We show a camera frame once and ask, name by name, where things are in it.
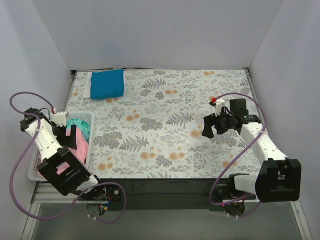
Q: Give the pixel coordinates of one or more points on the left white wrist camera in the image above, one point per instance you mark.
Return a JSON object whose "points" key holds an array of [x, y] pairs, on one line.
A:
{"points": [[60, 118]]}

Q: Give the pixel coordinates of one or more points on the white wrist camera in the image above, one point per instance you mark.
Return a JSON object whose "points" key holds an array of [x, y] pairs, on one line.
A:
{"points": [[60, 118], [217, 104]]}

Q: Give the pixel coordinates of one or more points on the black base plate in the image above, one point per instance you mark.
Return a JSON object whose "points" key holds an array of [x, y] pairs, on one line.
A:
{"points": [[166, 193]]}

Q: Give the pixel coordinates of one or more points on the pink t shirt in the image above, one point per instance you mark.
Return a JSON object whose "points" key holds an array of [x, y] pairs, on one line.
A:
{"points": [[80, 147]]}

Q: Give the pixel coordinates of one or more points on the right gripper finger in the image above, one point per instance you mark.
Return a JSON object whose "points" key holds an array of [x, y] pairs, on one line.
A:
{"points": [[207, 129], [219, 129]]}

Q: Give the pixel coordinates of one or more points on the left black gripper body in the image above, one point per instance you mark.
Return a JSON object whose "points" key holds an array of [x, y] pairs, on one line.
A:
{"points": [[71, 136]]}

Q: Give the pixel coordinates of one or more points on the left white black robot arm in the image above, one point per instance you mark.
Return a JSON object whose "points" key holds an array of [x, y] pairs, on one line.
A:
{"points": [[58, 164]]}

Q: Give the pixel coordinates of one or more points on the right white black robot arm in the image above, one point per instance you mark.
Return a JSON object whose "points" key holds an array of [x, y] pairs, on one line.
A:
{"points": [[279, 177]]}

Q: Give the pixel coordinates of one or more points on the white plastic laundry basket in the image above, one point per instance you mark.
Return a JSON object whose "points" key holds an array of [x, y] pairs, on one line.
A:
{"points": [[87, 116]]}

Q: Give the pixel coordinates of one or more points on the aluminium frame rail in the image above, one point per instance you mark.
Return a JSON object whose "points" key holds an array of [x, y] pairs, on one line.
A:
{"points": [[45, 193]]}

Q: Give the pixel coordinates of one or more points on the floral table cloth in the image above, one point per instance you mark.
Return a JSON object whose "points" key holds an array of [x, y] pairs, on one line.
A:
{"points": [[155, 129]]}

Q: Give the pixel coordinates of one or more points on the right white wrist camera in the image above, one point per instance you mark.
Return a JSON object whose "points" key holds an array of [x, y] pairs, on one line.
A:
{"points": [[217, 104]]}

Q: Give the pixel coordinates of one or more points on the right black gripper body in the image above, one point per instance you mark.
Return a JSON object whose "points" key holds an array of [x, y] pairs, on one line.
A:
{"points": [[213, 122]]}

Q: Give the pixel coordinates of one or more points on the folded blue t shirt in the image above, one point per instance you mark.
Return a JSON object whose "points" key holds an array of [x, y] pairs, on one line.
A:
{"points": [[107, 84]]}

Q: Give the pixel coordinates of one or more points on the teal t shirt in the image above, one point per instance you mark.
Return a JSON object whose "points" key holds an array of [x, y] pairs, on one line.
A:
{"points": [[82, 125]]}

